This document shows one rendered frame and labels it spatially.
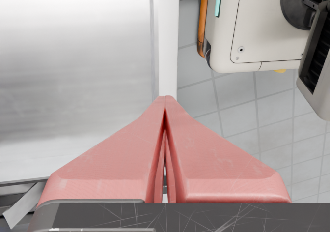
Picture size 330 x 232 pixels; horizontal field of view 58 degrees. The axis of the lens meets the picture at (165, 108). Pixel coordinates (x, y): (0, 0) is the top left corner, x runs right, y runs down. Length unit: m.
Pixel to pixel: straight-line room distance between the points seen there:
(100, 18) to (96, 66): 0.05
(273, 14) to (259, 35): 0.08
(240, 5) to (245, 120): 0.79
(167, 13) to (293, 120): 1.54
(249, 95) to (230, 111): 0.13
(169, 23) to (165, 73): 0.06
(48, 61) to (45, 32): 0.03
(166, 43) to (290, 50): 0.87
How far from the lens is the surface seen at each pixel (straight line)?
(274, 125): 1.76
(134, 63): 0.33
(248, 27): 1.05
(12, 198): 0.47
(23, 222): 0.47
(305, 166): 2.14
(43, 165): 0.41
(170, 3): 0.31
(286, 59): 1.17
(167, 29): 0.32
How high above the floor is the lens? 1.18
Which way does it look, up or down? 53 degrees down
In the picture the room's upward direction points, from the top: 165 degrees clockwise
